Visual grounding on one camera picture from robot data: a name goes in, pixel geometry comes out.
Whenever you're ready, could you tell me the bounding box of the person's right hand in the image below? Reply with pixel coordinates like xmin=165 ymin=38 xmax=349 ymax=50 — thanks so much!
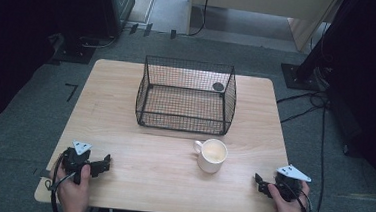
xmin=266 ymin=178 xmax=311 ymax=212

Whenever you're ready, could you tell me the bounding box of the black wire mesh basket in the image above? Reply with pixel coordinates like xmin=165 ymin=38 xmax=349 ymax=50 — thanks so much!
xmin=133 ymin=54 xmax=240 ymax=137

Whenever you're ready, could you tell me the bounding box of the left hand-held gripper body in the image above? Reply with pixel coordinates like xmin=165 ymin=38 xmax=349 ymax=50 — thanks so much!
xmin=59 ymin=138 xmax=93 ymax=186

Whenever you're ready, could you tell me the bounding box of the black stand base plate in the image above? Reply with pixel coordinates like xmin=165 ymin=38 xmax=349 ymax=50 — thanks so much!
xmin=278 ymin=62 xmax=331 ymax=94
xmin=51 ymin=40 xmax=97 ymax=66

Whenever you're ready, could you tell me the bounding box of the black hanging cable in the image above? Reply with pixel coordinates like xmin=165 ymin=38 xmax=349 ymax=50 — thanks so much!
xmin=177 ymin=0 xmax=211 ymax=39

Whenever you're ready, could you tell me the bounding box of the white ceramic cup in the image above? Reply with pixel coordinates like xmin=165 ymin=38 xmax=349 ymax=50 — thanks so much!
xmin=190 ymin=136 xmax=230 ymax=176

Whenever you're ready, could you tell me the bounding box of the dark cabinet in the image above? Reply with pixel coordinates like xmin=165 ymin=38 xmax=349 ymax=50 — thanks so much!
xmin=76 ymin=0 xmax=136 ymax=43

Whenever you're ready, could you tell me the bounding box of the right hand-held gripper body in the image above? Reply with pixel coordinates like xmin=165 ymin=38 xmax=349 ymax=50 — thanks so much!
xmin=272 ymin=162 xmax=314 ymax=205

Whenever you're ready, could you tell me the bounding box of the dark curtain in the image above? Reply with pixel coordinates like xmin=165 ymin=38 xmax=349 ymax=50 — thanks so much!
xmin=0 ymin=0 xmax=112 ymax=138
xmin=286 ymin=0 xmax=376 ymax=205

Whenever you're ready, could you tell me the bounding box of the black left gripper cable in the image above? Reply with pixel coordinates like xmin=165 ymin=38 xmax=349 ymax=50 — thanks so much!
xmin=42 ymin=150 xmax=77 ymax=212

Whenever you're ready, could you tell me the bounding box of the long black floor cable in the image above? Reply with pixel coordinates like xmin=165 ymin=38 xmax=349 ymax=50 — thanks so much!
xmin=310 ymin=94 xmax=332 ymax=212

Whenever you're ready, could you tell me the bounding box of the beige wooden desk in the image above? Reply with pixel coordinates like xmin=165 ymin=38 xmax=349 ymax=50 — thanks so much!
xmin=184 ymin=0 xmax=342 ymax=55

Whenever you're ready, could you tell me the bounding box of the person's left hand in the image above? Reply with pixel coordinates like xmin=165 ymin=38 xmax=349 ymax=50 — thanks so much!
xmin=50 ymin=161 xmax=94 ymax=212

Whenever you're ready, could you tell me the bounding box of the black round disc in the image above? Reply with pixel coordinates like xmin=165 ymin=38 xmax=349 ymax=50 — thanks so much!
xmin=211 ymin=81 xmax=226 ymax=93

